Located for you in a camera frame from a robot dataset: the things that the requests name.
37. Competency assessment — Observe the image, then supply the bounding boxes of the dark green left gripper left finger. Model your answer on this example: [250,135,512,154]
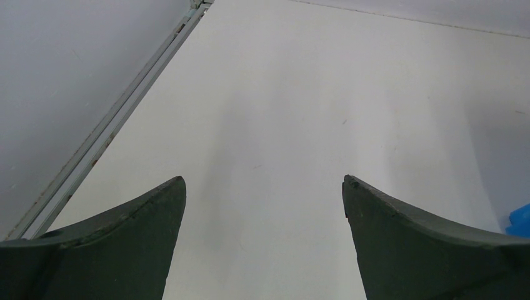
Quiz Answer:
[1,176,186,299]

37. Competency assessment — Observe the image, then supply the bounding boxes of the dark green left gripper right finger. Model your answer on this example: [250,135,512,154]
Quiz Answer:
[342,175,529,299]

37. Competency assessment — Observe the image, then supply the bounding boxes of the blue plastic bin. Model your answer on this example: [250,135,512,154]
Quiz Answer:
[506,204,530,238]

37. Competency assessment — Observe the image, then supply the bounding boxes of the aluminium table edge rail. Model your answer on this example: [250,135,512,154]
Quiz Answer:
[1,1,203,240]

